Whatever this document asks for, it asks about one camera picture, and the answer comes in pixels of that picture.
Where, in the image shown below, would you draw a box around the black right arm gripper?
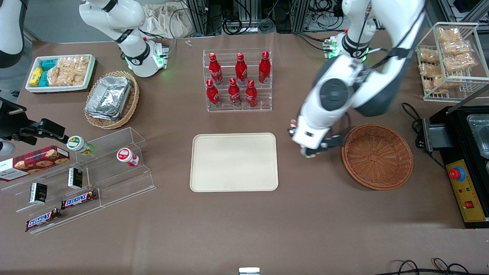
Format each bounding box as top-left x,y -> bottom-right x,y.
0,98 -> 70,146

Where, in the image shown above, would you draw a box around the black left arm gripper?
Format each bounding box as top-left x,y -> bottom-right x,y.
319,135 -> 345,154

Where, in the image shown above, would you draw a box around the white rectangular snack tray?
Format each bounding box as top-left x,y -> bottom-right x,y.
25,54 -> 96,94

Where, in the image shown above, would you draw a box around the round brown wicker basket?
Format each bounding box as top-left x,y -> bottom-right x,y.
342,123 -> 414,191

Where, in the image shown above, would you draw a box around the oval light wicker basket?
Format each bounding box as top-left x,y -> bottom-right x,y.
84,70 -> 140,130

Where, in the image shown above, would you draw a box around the beige plastic tray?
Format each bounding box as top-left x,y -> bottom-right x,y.
190,133 -> 279,192

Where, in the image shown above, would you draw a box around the red cookie box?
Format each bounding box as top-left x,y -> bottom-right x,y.
0,145 -> 71,183

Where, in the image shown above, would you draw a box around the green capped small bottle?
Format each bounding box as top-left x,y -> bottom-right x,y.
66,136 -> 94,156

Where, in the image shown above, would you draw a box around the yellow snack packet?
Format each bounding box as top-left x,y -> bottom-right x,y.
29,66 -> 44,87

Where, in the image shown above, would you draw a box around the small black box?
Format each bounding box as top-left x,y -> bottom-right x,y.
29,182 -> 48,204
68,167 -> 84,190

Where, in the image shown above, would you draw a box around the clear bag of rice crackers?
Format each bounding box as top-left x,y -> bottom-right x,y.
47,56 -> 91,87

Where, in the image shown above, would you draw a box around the stacked aluminium foil trays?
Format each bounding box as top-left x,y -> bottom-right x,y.
85,76 -> 133,121

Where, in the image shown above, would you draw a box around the Snickers chocolate bar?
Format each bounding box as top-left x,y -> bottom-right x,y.
25,208 -> 62,233
61,189 -> 98,210

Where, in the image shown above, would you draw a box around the clear acrylic bottle rack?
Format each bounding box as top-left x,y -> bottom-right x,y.
202,48 -> 273,113

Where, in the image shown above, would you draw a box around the clear acrylic stepped shelf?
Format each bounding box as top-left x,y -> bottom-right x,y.
0,127 -> 157,235

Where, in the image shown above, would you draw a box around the red capped small bottle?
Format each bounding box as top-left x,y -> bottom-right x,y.
117,148 -> 140,167

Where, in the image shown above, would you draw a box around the red cola bottle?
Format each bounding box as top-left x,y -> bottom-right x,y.
209,52 -> 223,86
235,52 -> 248,86
258,50 -> 272,84
228,78 -> 242,107
206,79 -> 220,108
245,79 -> 258,108

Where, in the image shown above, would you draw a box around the bagged fried snack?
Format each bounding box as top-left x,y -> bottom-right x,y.
437,27 -> 461,42
419,62 -> 446,78
419,47 -> 440,64
422,75 -> 448,94
443,53 -> 477,73
440,40 -> 471,56

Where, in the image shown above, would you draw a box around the black appliance housing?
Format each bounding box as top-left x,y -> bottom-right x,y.
422,105 -> 489,230

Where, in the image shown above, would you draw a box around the yellow control box with e-stop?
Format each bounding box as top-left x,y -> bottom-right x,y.
445,159 -> 489,224

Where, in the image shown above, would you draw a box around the metal pan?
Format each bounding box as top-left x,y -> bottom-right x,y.
466,113 -> 489,159

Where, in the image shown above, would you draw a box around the beige crumpled cloth bag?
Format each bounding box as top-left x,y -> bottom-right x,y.
143,3 -> 193,39

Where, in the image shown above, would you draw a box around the black cable on table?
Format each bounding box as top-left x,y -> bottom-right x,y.
402,102 -> 447,169

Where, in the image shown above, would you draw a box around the white wire rack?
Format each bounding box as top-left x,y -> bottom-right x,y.
415,22 -> 489,103

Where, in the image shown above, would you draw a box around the aluminium frame with cables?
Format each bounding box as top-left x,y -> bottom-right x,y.
183,0 -> 346,37

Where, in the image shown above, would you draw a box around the black floor cables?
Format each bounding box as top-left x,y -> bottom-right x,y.
385,258 -> 476,275

